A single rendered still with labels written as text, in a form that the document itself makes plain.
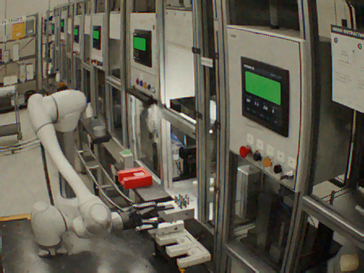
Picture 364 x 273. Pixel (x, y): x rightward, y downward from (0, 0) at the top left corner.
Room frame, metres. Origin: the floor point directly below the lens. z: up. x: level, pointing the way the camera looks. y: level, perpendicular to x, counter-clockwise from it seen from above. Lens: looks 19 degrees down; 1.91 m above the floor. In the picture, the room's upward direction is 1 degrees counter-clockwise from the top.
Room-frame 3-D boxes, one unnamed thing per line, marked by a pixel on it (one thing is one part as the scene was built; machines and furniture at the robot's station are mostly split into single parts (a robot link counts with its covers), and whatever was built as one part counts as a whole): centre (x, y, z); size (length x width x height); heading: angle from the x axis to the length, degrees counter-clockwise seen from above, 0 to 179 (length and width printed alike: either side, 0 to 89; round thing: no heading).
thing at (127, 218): (1.53, 0.22, 1.04); 0.09 x 0.07 x 0.08; 114
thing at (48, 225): (1.78, 0.73, 0.85); 0.18 x 0.16 x 0.22; 136
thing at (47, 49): (7.31, 2.28, 1.00); 1.30 x 0.51 x 2.00; 24
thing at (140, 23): (2.35, 0.09, 1.60); 0.42 x 0.29 x 0.46; 24
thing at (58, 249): (1.75, 0.73, 0.71); 0.22 x 0.18 x 0.06; 24
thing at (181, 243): (1.61, 0.03, 0.84); 0.36 x 0.14 x 0.10; 24
